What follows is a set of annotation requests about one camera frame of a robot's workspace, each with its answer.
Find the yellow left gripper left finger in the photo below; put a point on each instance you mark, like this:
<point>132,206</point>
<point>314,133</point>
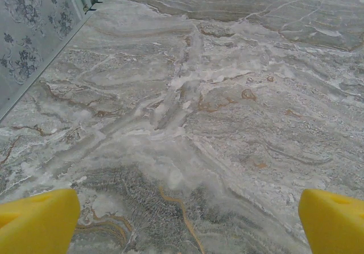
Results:
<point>37,222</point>

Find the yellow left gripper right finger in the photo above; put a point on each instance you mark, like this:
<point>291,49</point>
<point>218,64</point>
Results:
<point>332,225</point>

